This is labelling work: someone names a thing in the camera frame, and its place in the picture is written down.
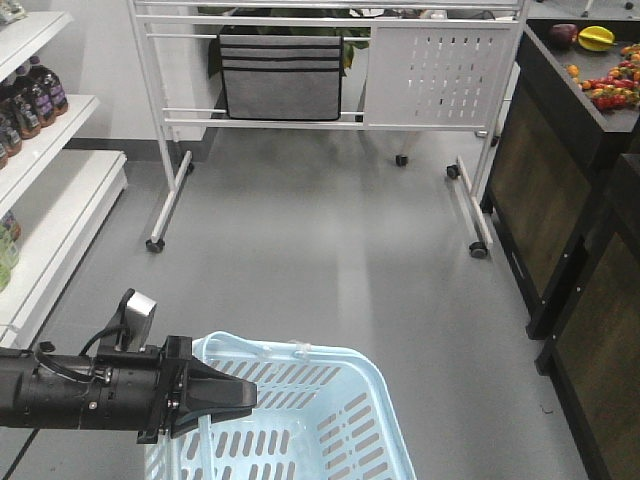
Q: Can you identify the white rolling rack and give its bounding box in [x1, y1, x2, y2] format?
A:
[128, 1, 529, 253]

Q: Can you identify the dark wooden produce stand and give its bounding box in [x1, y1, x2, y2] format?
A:
[481, 19, 639, 479]

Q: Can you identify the light blue plastic basket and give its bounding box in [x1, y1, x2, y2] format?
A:
[144, 332, 416, 479]

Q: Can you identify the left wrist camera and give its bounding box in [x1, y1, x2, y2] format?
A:
[100, 288, 157, 352]

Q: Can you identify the white metal shelf unit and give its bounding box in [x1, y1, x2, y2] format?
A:
[0, 0, 129, 351]

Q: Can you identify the yellow star fruit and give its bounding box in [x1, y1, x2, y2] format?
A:
[577, 25, 616, 52]

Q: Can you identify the grey fabric organizer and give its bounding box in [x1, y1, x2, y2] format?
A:
[219, 34, 343, 122]

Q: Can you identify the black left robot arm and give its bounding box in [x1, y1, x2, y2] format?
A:
[1, 336, 258, 444]

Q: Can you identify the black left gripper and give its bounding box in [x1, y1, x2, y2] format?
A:
[97, 336, 258, 444]

